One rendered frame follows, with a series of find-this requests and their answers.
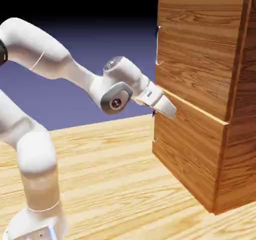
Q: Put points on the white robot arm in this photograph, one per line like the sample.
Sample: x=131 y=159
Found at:
x=40 y=51

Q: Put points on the short wooden cabinet door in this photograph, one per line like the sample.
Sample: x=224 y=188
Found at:
x=190 y=149

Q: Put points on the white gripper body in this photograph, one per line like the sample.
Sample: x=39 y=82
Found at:
x=165 y=105

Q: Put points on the light wooden cabinet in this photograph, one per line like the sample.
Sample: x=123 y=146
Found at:
x=236 y=123

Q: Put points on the tall wooden cabinet door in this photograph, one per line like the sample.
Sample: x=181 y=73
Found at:
x=200 y=53

